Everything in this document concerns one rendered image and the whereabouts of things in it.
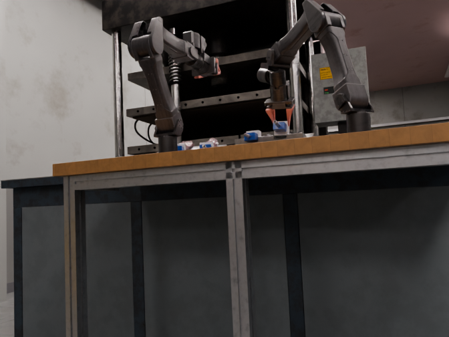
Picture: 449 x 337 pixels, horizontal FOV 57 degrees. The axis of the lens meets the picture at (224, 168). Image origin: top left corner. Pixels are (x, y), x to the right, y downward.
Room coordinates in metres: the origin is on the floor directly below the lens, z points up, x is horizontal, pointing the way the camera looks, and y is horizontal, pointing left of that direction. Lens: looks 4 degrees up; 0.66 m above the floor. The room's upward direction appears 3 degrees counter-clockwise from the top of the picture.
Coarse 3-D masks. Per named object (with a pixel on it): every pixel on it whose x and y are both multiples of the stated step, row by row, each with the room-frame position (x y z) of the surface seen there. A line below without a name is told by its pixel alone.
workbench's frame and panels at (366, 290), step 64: (128, 192) 1.70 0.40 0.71; (192, 192) 1.60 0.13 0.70; (256, 192) 1.51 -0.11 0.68; (320, 192) 1.43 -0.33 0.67; (384, 192) 1.36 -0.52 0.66; (448, 192) 1.29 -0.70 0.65; (64, 256) 1.81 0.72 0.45; (128, 256) 1.70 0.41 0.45; (192, 256) 1.60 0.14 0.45; (256, 256) 1.51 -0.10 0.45; (320, 256) 1.44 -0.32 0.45; (384, 256) 1.36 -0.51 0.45; (448, 256) 1.30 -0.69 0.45; (64, 320) 1.82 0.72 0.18; (128, 320) 1.70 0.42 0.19; (192, 320) 1.61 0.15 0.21; (256, 320) 1.52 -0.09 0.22; (320, 320) 1.44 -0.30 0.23; (384, 320) 1.37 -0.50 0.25; (448, 320) 1.31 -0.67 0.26
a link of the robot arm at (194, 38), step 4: (184, 32) 1.50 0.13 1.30; (188, 32) 1.49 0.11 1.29; (192, 32) 1.50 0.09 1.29; (184, 36) 1.50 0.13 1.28; (188, 36) 1.49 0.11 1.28; (192, 36) 1.50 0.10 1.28; (196, 36) 1.51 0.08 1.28; (184, 40) 1.50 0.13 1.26; (188, 40) 1.49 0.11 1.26; (192, 40) 1.50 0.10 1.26; (196, 40) 1.51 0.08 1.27; (192, 44) 1.48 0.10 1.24; (196, 44) 1.51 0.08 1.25; (192, 48) 1.45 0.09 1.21; (192, 52) 1.44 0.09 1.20; (196, 52) 1.47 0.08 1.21; (192, 56) 1.45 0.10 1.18; (196, 56) 1.47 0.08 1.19; (192, 60) 1.49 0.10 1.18
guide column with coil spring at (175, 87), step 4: (172, 28) 2.49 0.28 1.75; (172, 32) 2.49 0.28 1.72; (176, 32) 2.50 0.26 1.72; (172, 60) 2.49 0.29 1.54; (172, 64) 2.49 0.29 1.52; (176, 76) 2.49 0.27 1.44; (172, 80) 2.49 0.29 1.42; (176, 80) 2.49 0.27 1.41; (172, 84) 2.49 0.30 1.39; (176, 84) 2.49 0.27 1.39; (172, 88) 2.49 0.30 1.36; (176, 88) 2.49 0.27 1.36; (172, 92) 2.49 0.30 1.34; (176, 92) 2.49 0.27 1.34; (172, 96) 2.49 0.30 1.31; (176, 96) 2.49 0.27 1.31; (176, 100) 2.49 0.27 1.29; (176, 104) 2.49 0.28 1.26; (180, 104) 2.51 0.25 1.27; (180, 108) 2.51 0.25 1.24; (180, 112) 2.51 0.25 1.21; (180, 136) 2.50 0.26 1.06; (180, 140) 2.50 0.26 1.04
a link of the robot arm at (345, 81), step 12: (324, 12) 1.15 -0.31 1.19; (324, 24) 1.15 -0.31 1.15; (336, 24) 1.16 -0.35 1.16; (324, 36) 1.16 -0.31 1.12; (336, 36) 1.14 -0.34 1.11; (324, 48) 1.17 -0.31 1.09; (336, 48) 1.13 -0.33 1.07; (336, 60) 1.13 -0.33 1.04; (348, 60) 1.13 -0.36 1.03; (336, 72) 1.13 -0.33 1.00; (348, 72) 1.11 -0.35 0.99; (336, 84) 1.13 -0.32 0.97; (348, 84) 1.09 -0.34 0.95; (360, 84) 1.11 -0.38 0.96; (348, 96) 1.08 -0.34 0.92; (360, 96) 1.09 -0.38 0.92
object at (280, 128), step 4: (276, 120) 1.41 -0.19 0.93; (276, 124) 1.43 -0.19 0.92; (280, 124) 1.46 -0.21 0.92; (284, 124) 1.46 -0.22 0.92; (276, 128) 1.47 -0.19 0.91; (280, 128) 1.46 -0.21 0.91; (284, 128) 1.46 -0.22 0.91; (288, 128) 1.50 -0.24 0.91; (276, 132) 1.51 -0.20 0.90; (280, 132) 1.50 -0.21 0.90; (284, 132) 1.50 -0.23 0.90; (288, 132) 1.51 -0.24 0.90; (276, 136) 1.53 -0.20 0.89; (280, 136) 1.52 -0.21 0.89; (284, 136) 1.52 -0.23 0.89
